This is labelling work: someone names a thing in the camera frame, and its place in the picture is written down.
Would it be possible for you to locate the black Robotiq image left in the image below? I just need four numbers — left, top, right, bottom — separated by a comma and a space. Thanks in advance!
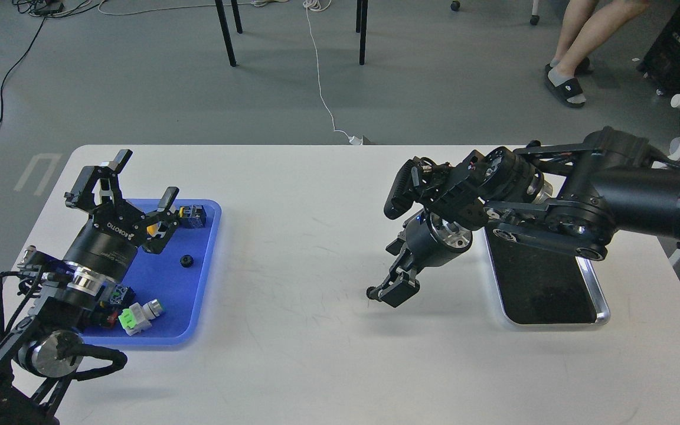
63, 149, 180, 282

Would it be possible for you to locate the black Robotiq image right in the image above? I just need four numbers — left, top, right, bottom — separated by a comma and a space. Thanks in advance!
370, 211, 473, 308

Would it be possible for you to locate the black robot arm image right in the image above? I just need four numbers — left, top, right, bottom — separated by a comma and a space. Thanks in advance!
367, 126, 680, 307

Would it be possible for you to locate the blue plastic tray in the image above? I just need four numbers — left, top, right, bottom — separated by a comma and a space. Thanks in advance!
83, 199, 221, 348

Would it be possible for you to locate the silver metal tray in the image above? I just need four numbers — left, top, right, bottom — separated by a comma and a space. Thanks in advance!
484, 220, 610, 330

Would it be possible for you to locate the red emergency stop button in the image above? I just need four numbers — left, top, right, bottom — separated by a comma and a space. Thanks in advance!
87, 283, 136, 330

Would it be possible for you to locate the white power adapter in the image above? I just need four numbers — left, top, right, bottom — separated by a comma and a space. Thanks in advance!
348, 136, 373, 146

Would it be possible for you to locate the black table leg left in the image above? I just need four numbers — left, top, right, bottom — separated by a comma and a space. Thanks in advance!
215, 0, 243, 67

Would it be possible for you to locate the black table leg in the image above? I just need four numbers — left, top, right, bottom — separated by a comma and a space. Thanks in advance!
355, 0, 369, 66
215, 0, 243, 67

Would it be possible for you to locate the black slipper near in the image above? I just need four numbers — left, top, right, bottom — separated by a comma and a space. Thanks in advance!
544, 64, 586, 109

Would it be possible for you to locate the black slipper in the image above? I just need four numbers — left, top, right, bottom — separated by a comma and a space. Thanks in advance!
544, 64, 586, 109
574, 57, 594, 76

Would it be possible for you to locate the black table leg right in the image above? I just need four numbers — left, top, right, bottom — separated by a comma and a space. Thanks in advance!
355, 0, 369, 66

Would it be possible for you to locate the black slipper far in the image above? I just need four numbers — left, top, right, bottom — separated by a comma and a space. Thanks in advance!
574, 57, 594, 76

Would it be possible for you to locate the person leg far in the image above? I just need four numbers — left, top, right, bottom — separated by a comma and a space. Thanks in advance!
550, 0, 597, 67

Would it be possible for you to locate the person leg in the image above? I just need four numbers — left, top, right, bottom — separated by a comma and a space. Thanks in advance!
555, 1, 650, 76
550, 0, 597, 67

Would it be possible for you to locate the person leg near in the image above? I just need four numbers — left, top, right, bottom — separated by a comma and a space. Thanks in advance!
555, 1, 650, 76

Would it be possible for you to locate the yellow pushbutton switch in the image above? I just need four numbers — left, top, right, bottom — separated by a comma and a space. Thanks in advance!
146, 223, 159, 237

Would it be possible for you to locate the white green selector switch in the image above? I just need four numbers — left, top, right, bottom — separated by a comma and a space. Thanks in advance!
118, 299, 165, 336

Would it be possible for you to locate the white cable on floor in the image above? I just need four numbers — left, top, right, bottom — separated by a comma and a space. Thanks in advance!
251, 0, 357, 142

